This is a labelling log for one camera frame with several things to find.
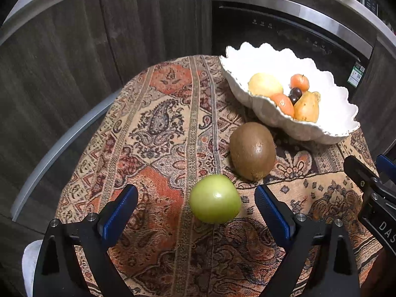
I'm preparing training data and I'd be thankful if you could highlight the green white sticker label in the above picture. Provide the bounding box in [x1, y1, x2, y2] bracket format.
[347, 62, 366, 86]

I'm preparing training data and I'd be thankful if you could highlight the green apple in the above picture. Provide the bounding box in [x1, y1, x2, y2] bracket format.
[189, 174, 242, 224]

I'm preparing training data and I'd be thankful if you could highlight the grey metal rail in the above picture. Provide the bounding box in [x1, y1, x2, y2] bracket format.
[11, 88, 124, 222]

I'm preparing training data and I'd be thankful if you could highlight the large orange mandarin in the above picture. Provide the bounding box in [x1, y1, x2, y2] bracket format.
[271, 93, 295, 117]

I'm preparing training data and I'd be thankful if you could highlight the brown kiwi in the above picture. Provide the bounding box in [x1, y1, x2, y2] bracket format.
[229, 122, 276, 181]

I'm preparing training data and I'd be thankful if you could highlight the white scalloped bowl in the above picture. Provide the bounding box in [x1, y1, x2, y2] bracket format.
[219, 42, 361, 145]

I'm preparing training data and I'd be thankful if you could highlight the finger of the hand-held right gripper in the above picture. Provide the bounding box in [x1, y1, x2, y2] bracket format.
[344, 155, 396, 205]
[376, 155, 396, 186]

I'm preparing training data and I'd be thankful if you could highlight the yellow spotted pear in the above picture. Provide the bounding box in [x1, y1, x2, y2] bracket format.
[293, 91, 321, 123]

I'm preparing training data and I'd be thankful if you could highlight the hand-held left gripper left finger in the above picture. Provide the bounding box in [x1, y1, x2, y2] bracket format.
[33, 184, 139, 297]

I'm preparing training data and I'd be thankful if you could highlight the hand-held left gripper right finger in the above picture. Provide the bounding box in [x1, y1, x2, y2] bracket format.
[254, 185, 361, 297]

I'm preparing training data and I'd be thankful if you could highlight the paisley patterned tablecloth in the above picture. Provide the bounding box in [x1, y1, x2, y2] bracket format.
[54, 54, 386, 297]

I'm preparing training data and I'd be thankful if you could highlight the black oven with steel handle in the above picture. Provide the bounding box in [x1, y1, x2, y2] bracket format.
[212, 0, 373, 99]

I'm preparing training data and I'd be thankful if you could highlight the wide dark wood cabinet door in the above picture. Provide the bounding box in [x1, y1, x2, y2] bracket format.
[0, 0, 124, 226]

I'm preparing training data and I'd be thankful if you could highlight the small orange mandarin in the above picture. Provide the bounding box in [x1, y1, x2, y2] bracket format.
[290, 74, 310, 92]

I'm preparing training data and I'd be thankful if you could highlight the black countertop appliance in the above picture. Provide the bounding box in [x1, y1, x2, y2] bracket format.
[359, 0, 385, 17]

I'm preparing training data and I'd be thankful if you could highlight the narrow dark wood cabinet door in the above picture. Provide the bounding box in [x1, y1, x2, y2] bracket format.
[97, 0, 214, 84]

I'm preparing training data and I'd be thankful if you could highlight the yellow round fruit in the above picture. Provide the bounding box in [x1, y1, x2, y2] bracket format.
[248, 73, 284, 98]

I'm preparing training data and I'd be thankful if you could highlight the white towel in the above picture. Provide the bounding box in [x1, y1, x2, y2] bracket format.
[22, 240, 44, 297]

